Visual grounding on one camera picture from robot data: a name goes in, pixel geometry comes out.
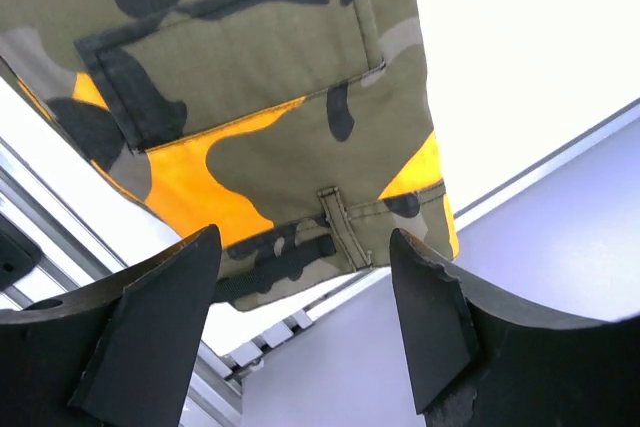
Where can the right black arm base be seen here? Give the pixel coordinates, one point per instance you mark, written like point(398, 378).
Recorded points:
point(19, 255)

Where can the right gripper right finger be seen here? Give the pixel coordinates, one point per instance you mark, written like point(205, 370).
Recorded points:
point(479, 355)

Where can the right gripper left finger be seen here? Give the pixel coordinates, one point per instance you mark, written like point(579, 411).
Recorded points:
point(117, 352)

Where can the camouflage yellow green trousers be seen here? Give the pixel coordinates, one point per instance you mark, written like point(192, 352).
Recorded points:
point(300, 128)

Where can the aluminium frame rail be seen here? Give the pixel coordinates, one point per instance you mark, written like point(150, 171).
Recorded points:
point(118, 352)

